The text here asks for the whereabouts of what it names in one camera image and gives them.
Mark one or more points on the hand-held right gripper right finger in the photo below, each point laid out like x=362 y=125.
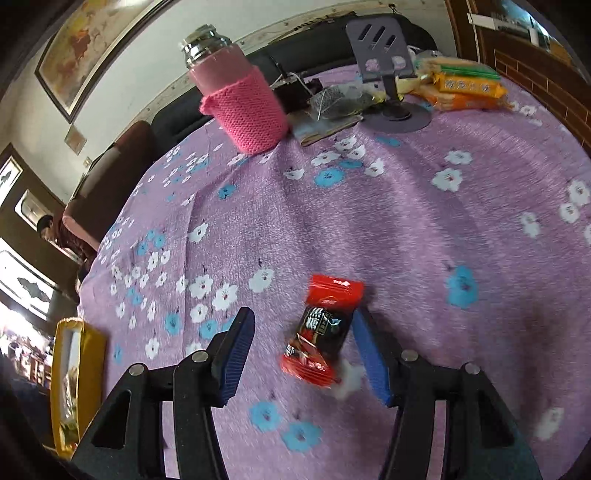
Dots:
x=371 y=355

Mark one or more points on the small red black candy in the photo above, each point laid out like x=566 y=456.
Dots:
x=323 y=327

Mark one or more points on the brown chair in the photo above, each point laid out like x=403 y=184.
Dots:
x=120 y=170

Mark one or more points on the framed wall picture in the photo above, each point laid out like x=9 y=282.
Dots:
x=92 y=41

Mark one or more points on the dark display cabinet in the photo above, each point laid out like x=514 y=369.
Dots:
x=14 y=217

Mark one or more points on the grey notebook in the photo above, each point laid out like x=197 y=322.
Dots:
x=318 y=131

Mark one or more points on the green striped biscuit packet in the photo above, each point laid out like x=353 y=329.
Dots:
x=461 y=69

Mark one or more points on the black sofa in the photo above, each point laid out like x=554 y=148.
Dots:
x=175 y=122

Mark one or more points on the wooden cabinet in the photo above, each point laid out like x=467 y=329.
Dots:
x=531 y=74

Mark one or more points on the purple floral tablecloth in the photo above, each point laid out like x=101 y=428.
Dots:
x=369 y=207

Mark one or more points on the clear plastic bag dark contents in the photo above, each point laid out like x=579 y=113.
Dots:
x=337 y=101

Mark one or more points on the yellow cardboard box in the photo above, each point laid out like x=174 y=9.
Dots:
x=90 y=369

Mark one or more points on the pink thermos with knitted sleeve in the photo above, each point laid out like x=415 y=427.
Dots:
x=244 y=110

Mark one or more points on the black binder clip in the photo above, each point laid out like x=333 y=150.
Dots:
x=295 y=94

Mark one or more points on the grey phone stand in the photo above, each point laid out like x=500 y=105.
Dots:
x=378 y=46

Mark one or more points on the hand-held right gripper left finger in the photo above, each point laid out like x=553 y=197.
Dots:
x=235 y=355

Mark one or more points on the orange biscuit packet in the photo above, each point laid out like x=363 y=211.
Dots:
x=471 y=86
x=461 y=104

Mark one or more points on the small wall plaque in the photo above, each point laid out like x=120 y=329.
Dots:
x=75 y=138

